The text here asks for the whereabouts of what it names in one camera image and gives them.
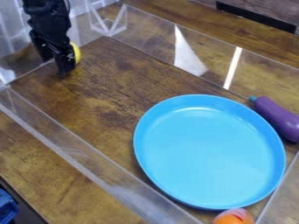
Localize yellow lemon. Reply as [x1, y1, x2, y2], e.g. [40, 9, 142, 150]
[70, 42, 82, 65]

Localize blue object at corner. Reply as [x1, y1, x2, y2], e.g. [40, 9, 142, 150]
[0, 189, 19, 224]

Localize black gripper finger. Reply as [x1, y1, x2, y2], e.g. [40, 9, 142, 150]
[30, 31, 52, 61]
[55, 45, 77, 76]

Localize orange toy fruit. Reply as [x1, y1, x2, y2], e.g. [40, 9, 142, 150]
[213, 208, 255, 224]

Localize blue oval tray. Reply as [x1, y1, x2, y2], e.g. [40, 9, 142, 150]
[134, 94, 286, 210]

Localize purple toy eggplant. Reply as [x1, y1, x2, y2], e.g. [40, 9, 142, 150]
[249, 95, 299, 143]

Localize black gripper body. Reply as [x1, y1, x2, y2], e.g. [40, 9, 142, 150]
[23, 0, 71, 50]

